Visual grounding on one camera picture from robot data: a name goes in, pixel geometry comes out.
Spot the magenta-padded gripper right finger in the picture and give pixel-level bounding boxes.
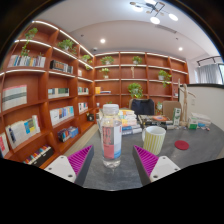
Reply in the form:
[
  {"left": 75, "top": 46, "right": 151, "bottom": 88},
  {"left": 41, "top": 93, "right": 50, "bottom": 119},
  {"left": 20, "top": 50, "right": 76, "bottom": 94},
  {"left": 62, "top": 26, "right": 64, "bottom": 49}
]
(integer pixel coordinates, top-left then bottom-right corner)
[{"left": 132, "top": 144, "right": 181, "bottom": 187}]

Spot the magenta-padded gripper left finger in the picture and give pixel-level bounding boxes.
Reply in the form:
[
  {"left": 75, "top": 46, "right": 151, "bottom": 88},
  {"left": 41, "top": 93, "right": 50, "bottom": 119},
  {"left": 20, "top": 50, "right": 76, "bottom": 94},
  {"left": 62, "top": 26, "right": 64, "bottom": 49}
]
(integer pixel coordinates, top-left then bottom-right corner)
[{"left": 43, "top": 144, "right": 95, "bottom": 187}]

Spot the clear plastic water bottle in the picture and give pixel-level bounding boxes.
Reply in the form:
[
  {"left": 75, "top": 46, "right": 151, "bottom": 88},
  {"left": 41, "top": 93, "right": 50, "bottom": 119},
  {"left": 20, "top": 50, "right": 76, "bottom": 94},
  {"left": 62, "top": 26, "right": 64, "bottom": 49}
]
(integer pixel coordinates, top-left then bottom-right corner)
[{"left": 100, "top": 103, "right": 123, "bottom": 169}]

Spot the yellow striped white cup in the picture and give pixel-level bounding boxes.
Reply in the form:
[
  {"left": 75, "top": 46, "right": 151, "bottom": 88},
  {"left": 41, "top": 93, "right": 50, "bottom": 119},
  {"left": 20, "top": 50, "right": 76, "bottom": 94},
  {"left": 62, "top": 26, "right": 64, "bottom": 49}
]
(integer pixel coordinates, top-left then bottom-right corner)
[{"left": 141, "top": 125, "right": 167, "bottom": 156}]

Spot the flat round red coaster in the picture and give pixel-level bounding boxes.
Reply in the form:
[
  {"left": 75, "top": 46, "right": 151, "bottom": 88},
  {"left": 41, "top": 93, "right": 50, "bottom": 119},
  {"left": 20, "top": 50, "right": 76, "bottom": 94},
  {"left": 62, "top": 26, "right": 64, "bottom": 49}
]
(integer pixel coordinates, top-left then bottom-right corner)
[{"left": 174, "top": 139, "right": 190, "bottom": 151}]

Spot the stack of dark books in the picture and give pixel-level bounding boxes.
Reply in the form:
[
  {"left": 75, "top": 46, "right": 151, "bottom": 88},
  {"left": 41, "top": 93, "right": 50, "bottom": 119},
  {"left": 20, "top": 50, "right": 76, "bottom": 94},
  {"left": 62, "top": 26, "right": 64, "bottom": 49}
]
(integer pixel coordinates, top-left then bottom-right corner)
[{"left": 137, "top": 114, "right": 176, "bottom": 131}]

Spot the tall green white carton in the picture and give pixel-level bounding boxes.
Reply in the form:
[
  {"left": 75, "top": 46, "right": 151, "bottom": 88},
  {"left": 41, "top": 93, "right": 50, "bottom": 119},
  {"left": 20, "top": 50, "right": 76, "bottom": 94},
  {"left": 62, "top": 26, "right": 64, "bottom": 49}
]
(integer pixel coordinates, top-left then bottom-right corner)
[{"left": 172, "top": 107, "right": 183, "bottom": 127}]

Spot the small green white box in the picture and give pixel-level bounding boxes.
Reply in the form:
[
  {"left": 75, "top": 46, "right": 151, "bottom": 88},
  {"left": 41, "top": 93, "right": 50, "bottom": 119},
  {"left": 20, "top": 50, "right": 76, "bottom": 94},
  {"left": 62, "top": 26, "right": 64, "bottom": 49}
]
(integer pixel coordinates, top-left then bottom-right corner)
[{"left": 187, "top": 116, "right": 199, "bottom": 130}]

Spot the stack of colourful books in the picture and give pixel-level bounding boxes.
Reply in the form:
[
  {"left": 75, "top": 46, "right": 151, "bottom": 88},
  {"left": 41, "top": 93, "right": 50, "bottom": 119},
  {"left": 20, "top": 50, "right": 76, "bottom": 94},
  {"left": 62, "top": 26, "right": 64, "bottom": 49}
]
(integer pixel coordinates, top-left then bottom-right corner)
[{"left": 118, "top": 108, "right": 143, "bottom": 136}]

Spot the brown chair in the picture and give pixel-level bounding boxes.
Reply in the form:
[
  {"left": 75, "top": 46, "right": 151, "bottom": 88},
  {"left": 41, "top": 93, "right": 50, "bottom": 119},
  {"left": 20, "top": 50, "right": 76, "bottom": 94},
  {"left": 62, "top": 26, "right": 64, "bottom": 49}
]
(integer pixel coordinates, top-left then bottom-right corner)
[{"left": 162, "top": 100, "right": 183, "bottom": 120}]

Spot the stack of white boxes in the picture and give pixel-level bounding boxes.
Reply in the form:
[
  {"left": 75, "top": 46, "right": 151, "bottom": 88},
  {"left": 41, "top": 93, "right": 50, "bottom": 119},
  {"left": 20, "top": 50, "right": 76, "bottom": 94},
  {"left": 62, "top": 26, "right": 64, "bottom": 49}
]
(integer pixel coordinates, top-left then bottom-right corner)
[{"left": 190, "top": 112, "right": 212, "bottom": 128}]

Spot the dark blue office chair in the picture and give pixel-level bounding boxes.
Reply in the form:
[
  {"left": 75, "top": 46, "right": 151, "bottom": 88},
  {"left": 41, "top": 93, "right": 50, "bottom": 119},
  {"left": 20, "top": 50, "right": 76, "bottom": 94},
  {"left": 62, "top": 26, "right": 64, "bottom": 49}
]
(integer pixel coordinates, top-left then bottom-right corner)
[{"left": 129, "top": 98, "right": 156, "bottom": 117}]

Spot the wooden artist mannequin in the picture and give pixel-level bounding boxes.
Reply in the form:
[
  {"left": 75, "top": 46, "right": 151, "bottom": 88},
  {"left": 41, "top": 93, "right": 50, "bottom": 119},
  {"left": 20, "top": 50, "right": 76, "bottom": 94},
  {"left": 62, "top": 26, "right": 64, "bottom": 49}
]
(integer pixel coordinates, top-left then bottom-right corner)
[{"left": 177, "top": 78, "right": 197, "bottom": 127}]

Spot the orange wooden shelf unit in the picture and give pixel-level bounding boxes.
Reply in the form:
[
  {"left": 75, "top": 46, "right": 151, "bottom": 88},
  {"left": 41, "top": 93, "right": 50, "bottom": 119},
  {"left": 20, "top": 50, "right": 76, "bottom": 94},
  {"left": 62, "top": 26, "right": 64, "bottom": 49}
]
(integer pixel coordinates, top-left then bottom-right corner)
[{"left": 0, "top": 19, "right": 190, "bottom": 168}]

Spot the grey window curtain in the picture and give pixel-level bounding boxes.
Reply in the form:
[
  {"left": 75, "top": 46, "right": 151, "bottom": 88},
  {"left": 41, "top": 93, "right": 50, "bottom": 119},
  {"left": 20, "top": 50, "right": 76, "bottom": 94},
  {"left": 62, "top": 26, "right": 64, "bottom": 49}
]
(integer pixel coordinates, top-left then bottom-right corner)
[{"left": 196, "top": 63, "right": 224, "bottom": 85}]

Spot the branched ceiling light fixture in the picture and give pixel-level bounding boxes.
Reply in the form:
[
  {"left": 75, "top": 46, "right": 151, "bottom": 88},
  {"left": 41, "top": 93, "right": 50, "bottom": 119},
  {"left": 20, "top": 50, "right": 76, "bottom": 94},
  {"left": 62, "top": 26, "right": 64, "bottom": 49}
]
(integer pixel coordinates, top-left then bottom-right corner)
[{"left": 129, "top": 0, "right": 179, "bottom": 25}]

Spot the black track light rail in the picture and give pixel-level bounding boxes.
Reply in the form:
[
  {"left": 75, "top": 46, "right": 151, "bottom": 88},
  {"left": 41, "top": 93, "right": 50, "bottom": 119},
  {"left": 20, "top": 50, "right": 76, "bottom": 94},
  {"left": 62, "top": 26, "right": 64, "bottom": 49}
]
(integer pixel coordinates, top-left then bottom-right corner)
[{"left": 196, "top": 55, "right": 223, "bottom": 67}]

